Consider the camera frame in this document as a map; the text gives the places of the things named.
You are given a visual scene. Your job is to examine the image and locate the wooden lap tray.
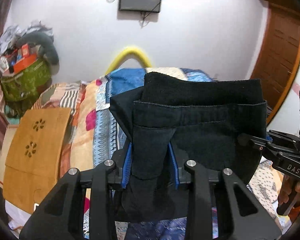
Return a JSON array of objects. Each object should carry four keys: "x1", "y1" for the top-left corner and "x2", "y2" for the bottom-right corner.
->
[{"x1": 3, "y1": 107, "x2": 71, "y2": 214}]

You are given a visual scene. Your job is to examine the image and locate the grey neck pillow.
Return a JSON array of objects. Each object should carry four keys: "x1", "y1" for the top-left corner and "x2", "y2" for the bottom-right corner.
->
[{"x1": 15, "y1": 31, "x2": 59, "y2": 65}]

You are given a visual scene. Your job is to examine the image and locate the black pants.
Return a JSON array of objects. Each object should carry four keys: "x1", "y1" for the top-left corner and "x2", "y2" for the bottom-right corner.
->
[{"x1": 109, "y1": 72, "x2": 267, "y2": 222}]

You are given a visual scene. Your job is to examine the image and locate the brown wooden door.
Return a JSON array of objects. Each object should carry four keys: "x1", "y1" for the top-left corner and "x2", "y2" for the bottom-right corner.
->
[{"x1": 251, "y1": 0, "x2": 300, "y2": 124}]

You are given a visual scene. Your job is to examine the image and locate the blue patchwork bedspread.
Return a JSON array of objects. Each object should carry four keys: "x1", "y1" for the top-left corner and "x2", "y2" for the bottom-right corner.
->
[{"x1": 93, "y1": 70, "x2": 281, "y2": 239}]

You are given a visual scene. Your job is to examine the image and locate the green patterned bag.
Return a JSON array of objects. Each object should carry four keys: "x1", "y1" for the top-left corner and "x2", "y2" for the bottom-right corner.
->
[{"x1": 0, "y1": 59, "x2": 51, "y2": 102}]

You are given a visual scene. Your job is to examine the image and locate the orange box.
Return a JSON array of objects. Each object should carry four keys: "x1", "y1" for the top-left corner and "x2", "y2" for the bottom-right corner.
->
[{"x1": 13, "y1": 54, "x2": 37, "y2": 74}]

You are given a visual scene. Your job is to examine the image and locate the person's right hand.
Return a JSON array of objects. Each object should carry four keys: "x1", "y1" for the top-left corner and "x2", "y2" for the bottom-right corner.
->
[{"x1": 277, "y1": 174, "x2": 300, "y2": 222}]

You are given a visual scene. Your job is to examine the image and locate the yellow curved hoop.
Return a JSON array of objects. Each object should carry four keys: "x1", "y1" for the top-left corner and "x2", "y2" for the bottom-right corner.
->
[{"x1": 105, "y1": 46, "x2": 153, "y2": 75}]

